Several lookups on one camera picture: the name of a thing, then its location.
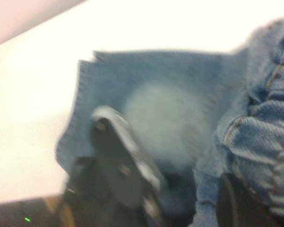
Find blue denim pants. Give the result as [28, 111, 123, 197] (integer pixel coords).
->
[55, 14, 284, 227]

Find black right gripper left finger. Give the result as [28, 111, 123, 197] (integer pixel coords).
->
[63, 106, 168, 227]

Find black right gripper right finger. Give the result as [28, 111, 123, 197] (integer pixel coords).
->
[216, 172, 282, 227]

